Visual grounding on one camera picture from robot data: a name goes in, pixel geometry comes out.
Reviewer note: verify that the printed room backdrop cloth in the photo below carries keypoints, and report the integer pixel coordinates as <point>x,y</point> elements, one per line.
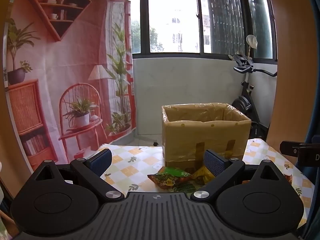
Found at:
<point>75,67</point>

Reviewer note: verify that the black-framed window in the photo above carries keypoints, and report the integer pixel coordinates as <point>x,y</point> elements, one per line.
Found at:
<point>175,17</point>

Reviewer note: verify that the green orange chips packet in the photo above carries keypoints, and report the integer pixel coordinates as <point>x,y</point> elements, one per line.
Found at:
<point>170,177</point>

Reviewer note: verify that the checked floral tablecloth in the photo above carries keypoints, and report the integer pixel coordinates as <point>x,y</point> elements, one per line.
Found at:
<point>135,165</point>

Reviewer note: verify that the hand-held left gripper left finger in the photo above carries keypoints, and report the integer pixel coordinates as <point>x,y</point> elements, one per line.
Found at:
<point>100,161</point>

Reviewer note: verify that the yellow snack packet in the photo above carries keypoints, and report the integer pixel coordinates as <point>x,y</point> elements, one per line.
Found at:
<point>202,175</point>

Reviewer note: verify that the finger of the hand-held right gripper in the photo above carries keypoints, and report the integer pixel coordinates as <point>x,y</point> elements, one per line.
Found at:
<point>290,148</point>

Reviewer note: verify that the wooden door panel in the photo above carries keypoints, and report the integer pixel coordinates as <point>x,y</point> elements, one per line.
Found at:
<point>292,80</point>

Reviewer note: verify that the black exercise bike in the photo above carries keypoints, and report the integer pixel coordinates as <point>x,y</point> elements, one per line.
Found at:
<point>243,102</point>

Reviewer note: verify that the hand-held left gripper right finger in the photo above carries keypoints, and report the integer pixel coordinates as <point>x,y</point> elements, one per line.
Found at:
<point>215,163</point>

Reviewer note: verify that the plastic-lined cardboard box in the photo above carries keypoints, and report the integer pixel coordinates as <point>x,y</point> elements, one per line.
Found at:
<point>200,135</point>

